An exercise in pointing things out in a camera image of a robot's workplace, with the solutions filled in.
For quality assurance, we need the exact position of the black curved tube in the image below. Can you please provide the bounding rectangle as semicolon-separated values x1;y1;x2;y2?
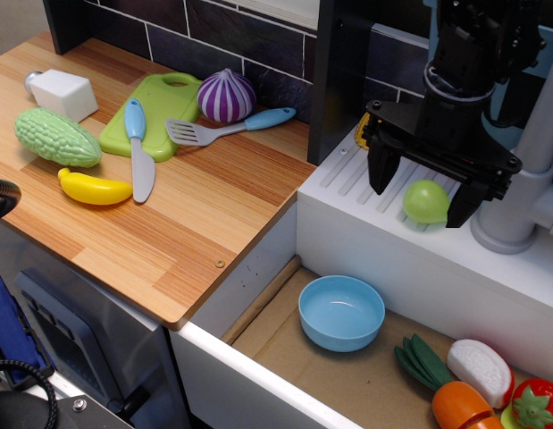
0;179;21;219

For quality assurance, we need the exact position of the red toy strawberry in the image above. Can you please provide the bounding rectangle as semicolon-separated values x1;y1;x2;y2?
511;378;553;429

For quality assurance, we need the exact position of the white red toy radish slice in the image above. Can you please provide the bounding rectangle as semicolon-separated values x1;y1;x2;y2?
447;339;515;409

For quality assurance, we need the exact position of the yellow toy banana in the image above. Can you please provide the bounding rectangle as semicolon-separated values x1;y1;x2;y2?
57;168;133;206

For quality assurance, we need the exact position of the light blue plastic bowl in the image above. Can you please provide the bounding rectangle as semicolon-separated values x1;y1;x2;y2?
297;275;386;353

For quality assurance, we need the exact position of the blue object at left edge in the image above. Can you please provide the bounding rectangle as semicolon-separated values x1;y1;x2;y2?
0;276;54;391

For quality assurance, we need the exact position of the blue handled toy spatula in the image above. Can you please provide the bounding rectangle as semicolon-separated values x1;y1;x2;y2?
165;107;297;147

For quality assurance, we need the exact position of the orange toy carrot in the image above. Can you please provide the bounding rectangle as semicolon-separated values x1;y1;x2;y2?
394;334;504;429

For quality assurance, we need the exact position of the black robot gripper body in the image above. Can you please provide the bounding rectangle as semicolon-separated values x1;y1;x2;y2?
364;96;523;199

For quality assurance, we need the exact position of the green toy bitter gourd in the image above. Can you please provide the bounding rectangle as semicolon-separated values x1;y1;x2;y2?
13;107;103;168

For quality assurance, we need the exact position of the grey toy oven door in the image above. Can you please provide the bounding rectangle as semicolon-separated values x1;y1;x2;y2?
15;269;177;428

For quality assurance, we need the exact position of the purple striped toy onion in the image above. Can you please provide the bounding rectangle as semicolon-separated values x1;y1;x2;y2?
197;68;256;123

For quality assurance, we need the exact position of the grey toy faucet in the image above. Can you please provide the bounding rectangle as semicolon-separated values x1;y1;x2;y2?
471;63;553;254

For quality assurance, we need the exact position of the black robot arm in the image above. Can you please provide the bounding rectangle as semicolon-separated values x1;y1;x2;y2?
363;1;546;228

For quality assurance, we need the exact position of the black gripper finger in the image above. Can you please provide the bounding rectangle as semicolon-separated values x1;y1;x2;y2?
446;181;489;228
367;134;400;195

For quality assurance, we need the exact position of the green toy pear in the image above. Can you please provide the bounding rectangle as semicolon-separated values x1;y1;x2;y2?
403;180;450;224

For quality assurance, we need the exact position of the green toy cutting board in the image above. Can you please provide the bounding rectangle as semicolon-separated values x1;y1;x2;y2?
98;72;201;163

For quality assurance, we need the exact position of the black braided cable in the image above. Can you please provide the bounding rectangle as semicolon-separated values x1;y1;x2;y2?
0;359;59;429

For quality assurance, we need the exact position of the yellow toy piece behind gripper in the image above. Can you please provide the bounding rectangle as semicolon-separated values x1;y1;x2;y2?
354;112;370;149

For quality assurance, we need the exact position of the blue handled toy knife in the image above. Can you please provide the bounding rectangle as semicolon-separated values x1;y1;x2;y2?
124;98;156;204

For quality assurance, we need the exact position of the white salt shaker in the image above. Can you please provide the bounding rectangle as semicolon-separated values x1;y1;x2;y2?
24;69;98;122

